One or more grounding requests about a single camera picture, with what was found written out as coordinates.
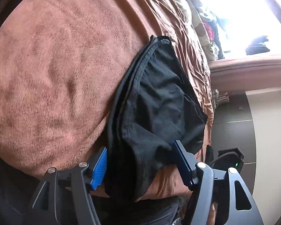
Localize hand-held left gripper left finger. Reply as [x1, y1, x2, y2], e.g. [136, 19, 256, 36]
[28, 146, 108, 225]

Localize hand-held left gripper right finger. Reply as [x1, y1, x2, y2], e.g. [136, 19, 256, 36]
[172, 140, 264, 225]

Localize black pants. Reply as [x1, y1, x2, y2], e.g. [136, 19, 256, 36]
[104, 36, 208, 201]

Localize white rack with pink items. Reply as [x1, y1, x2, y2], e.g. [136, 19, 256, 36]
[212, 89, 230, 105]

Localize pink curtain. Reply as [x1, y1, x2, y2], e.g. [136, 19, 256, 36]
[209, 54, 281, 96]

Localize brown blanket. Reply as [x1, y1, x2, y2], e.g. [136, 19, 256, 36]
[0, 0, 213, 201]

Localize dark clothing on windowsill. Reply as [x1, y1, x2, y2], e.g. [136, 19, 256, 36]
[197, 7, 225, 59]

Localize dark long hanging garment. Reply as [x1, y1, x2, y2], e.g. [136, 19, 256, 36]
[245, 35, 271, 55]

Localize red cloth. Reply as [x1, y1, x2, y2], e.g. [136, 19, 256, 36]
[206, 23, 214, 40]

